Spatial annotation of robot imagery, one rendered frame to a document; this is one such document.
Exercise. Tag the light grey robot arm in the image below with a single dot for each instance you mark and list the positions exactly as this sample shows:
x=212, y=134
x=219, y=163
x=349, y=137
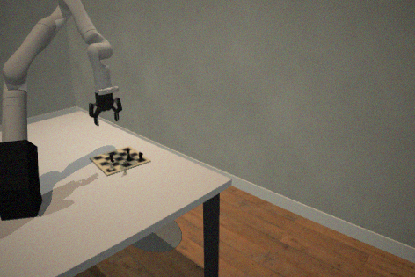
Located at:
x=14, y=107

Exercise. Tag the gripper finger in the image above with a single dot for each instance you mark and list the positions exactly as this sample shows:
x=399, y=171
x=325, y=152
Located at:
x=116, y=111
x=97, y=112

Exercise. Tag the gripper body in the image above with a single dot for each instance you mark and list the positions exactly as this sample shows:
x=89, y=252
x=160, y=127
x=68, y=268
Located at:
x=103, y=99

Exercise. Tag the chessboard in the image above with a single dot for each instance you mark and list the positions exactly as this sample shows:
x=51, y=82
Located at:
x=120, y=160

